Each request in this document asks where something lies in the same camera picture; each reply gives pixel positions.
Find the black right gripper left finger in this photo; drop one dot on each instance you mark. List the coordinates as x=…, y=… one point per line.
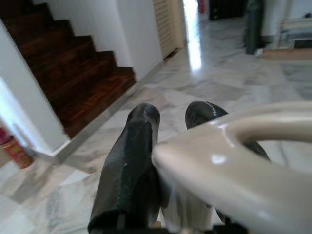
x=129, y=170

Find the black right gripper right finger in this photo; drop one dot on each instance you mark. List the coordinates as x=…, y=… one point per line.
x=202, y=114

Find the beige louvered door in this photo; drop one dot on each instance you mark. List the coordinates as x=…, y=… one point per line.
x=168, y=26

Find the long flat cardboard box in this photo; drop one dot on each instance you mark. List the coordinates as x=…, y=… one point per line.
x=287, y=54

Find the dark wooden staircase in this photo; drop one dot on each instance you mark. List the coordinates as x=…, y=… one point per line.
x=73, y=80

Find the dark wooden cabinet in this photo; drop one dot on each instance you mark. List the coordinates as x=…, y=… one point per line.
x=226, y=9

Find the red spray can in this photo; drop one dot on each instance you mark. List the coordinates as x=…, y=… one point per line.
x=17, y=153

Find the white metal rack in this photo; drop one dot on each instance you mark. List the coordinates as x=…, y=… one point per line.
x=296, y=31

